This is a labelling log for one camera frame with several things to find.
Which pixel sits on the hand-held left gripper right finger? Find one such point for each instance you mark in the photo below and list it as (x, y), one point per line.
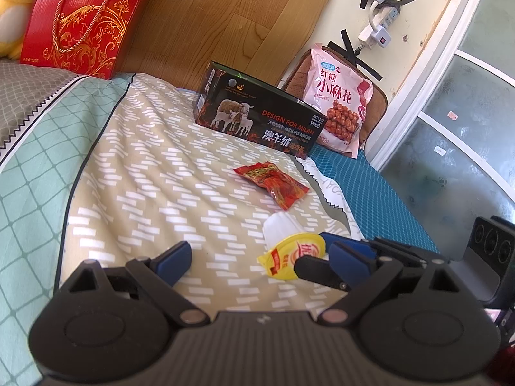
(350, 263)

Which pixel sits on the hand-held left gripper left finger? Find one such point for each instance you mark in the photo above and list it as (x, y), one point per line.
(177, 259)

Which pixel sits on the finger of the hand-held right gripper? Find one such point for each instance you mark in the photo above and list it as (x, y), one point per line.
(314, 269)
(342, 240)

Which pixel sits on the yellow-lidded jelly cup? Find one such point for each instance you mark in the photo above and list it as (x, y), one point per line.
(289, 257)

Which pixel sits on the black sheep-print box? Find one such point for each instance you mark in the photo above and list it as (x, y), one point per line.
(249, 116)

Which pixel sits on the white ribbed plastic cup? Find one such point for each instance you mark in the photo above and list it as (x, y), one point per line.
(279, 227)

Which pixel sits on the red flame-print snack packet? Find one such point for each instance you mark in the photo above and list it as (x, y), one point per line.
(273, 183)

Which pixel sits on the dark red cloth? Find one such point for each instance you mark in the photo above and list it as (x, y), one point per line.
(507, 366)

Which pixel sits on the white framed glass door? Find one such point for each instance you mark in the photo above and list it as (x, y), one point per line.
(462, 148)

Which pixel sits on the brown seat cushion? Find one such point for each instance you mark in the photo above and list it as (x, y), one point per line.
(376, 108)

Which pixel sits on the pink snack bag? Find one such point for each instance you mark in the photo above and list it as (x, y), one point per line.
(336, 92)

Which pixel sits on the black tape strip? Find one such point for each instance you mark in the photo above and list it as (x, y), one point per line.
(364, 68)
(351, 46)
(404, 0)

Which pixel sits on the white power strip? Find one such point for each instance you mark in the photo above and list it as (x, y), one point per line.
(380, 34)

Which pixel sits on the red gift box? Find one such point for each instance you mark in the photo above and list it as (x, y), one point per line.
(80, 28)

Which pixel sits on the yellow plush toy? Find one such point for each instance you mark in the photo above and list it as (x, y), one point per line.
(10, 20)

